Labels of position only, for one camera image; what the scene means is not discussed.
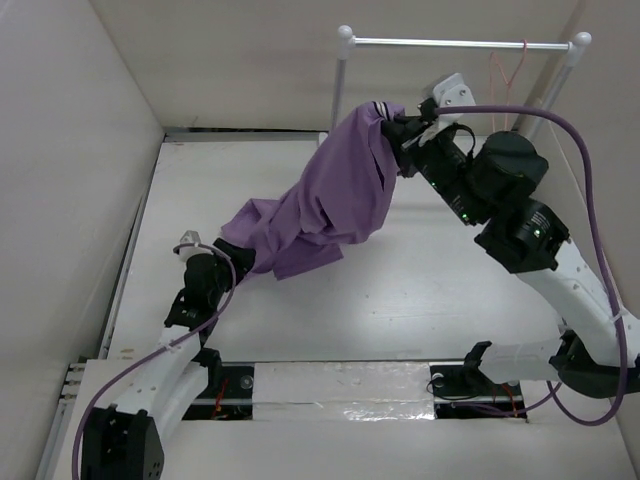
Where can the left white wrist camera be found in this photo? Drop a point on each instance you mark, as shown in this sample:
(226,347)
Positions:
(189,246)

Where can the purple trousers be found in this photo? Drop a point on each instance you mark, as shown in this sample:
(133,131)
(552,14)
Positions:
(342,197)

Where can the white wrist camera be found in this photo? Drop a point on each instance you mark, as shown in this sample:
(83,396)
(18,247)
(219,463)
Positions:
(189,246)
(451,91)

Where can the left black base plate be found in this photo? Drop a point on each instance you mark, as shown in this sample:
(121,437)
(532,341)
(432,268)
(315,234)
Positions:
(232,401)

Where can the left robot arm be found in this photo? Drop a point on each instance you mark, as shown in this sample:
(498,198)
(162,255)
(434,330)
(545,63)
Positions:
(121,434)

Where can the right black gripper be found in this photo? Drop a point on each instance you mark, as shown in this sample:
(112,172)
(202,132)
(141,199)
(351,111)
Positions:
(409,138)

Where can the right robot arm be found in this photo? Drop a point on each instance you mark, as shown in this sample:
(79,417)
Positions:
(493,188)

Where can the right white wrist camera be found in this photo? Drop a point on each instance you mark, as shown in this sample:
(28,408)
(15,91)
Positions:
(451,91)

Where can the white clothes rack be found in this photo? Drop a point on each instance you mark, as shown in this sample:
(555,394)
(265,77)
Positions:
(543,95)

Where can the pink wire hanger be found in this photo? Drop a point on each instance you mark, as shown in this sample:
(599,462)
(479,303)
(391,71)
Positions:
(495,65)

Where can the aluminium frame rail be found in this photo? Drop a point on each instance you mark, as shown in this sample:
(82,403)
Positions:
(70,377)

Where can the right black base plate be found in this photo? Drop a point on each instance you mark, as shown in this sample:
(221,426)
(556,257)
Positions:
(461,395)

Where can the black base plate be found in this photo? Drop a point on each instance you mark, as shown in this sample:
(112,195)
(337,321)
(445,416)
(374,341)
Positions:
(461,395)
(232,401)

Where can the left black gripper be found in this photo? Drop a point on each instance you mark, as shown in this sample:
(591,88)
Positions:
(243,259)

